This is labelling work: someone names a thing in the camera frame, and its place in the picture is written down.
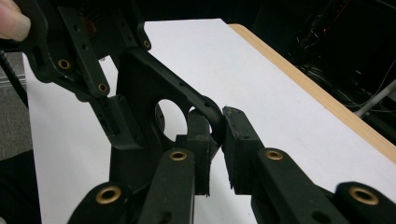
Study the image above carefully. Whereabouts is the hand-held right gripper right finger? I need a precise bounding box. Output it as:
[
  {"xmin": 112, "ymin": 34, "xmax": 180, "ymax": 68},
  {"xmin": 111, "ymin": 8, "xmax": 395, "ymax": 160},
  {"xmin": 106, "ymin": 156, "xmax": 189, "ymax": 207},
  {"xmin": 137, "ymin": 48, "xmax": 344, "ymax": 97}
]
[{"xmin": 222, "ymin": 105, "xmax": 265, "ymax": 195}]

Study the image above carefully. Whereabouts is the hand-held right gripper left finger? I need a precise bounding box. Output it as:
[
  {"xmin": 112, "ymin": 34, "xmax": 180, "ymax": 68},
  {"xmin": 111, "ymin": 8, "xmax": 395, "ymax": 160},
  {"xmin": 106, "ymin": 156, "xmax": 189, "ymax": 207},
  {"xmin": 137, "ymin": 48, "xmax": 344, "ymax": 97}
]
[{"xmin": 176, "ymin": 108, "xmax": 219, "ymax": 197}]

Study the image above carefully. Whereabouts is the black smartphone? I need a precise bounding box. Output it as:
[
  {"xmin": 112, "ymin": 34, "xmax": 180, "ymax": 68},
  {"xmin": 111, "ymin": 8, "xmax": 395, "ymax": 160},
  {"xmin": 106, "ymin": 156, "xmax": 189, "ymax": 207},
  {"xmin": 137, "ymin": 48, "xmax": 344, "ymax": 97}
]
[{"xmin": 108, "ymin": 46, "xmax": 227, "ymax": 194}]

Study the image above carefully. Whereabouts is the white table mat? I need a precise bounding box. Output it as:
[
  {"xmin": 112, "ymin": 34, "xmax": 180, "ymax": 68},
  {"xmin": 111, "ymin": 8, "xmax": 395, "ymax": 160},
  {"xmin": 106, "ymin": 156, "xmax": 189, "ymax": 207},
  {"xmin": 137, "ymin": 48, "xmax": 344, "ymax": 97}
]
[{"xmin": 22, "ymin": 18, "xmax": 396, "ymax": 224}]

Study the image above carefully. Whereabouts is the left hand-held gripper cable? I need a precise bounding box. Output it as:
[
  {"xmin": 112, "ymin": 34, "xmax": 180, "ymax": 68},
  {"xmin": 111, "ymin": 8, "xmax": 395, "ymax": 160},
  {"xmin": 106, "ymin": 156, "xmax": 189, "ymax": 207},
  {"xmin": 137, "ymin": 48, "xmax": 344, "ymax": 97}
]
[{"xmin": 0, "ymin": 50, "xmax": 30, "ymax": 109}]

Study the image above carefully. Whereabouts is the floor cable bundle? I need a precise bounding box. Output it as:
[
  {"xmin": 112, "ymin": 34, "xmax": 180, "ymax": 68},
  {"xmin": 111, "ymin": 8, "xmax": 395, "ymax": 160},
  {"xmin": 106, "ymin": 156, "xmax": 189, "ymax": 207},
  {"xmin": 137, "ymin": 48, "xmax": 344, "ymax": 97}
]
[{"xmin": 292, "ymin": 55, "xmax": 368, "ymax": 110}]

